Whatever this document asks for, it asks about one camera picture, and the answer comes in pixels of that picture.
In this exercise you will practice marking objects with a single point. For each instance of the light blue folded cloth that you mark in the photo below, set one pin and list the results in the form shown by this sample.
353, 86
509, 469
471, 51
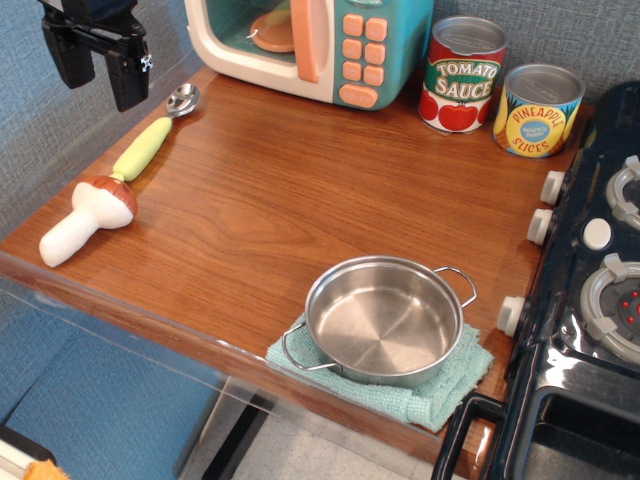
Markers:
429, 405

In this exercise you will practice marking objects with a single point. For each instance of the teal toy microwave oven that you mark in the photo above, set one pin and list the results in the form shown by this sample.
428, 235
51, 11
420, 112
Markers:
357, 54

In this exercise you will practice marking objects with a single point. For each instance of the pineapple slices can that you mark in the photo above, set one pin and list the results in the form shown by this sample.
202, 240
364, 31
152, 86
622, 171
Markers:
538, 106

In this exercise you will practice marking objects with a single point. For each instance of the white stove knob middle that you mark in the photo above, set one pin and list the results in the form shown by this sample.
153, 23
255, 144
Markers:
539, 226

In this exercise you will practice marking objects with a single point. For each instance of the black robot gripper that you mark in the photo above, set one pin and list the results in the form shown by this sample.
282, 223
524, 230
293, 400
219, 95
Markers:
72, 29

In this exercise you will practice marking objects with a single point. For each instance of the plush toy mushroom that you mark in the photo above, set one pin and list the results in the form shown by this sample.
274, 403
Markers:
98, 202

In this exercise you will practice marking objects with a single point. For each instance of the steel pot with handles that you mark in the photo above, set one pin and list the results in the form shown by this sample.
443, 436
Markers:
379, 320

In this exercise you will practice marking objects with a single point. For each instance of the orange fuzzy object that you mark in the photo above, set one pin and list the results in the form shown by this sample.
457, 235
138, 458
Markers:
44, 470

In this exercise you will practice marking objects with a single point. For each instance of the spoon with green handle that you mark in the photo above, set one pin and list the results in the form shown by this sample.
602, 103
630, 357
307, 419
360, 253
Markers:
141, 151

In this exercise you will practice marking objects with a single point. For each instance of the white stove knob upper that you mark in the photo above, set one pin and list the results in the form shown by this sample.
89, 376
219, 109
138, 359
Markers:
552, 187

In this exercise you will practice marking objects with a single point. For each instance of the white stove knob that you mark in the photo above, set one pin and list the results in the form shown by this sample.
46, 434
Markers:
552, 187
539, 226
509, 314

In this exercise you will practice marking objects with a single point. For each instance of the black toy stove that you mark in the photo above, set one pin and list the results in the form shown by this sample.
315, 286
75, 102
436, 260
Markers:
571, 409

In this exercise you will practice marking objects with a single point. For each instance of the white stove knob lower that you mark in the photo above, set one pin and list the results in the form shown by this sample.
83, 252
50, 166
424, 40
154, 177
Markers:
509, 314

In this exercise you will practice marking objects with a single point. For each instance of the tomato sauce can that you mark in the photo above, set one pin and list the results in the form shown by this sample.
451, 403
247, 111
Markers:
465, 58

